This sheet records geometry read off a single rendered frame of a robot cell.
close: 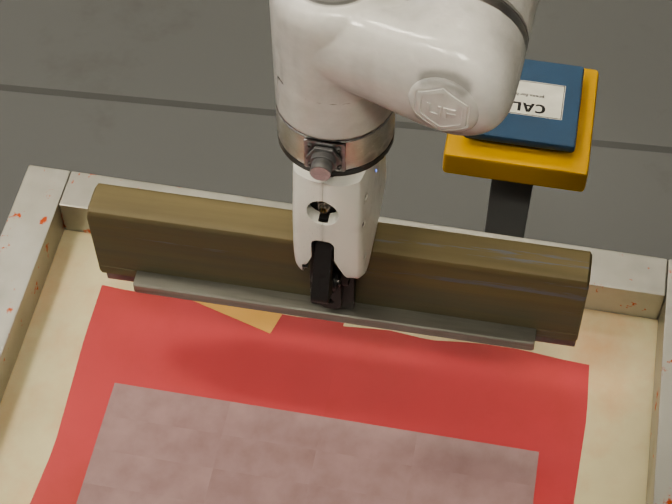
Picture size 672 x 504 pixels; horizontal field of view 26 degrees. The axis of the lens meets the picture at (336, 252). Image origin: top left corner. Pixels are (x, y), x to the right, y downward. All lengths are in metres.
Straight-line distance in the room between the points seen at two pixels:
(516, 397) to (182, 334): 0.28
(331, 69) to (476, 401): 0.41
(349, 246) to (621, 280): 0.33
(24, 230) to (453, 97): 0.53
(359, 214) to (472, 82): 0.16
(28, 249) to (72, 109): 1.44
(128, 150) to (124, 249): 1.51
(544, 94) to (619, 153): 1.26
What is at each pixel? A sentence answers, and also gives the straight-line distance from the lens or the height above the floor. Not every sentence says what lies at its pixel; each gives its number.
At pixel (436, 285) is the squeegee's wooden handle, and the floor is 1.12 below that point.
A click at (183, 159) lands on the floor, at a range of 2.55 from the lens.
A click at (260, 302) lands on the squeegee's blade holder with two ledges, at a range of 1.06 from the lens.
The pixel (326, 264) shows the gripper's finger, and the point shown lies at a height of 1.18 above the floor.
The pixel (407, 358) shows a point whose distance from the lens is 1.18.
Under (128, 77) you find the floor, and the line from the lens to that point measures 2.69.
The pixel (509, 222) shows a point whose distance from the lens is 1.45.
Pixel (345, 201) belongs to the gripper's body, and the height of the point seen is 1.24.
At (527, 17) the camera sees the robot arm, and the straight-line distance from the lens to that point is 0.84.
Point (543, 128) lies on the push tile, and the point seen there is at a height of 0.97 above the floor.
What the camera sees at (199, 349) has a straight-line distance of 1.19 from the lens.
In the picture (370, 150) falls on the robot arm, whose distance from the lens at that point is 0.90.
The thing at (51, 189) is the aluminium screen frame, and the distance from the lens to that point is 1.26.
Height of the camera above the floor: 1.96
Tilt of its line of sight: 54 degrees down
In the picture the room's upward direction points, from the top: straight up
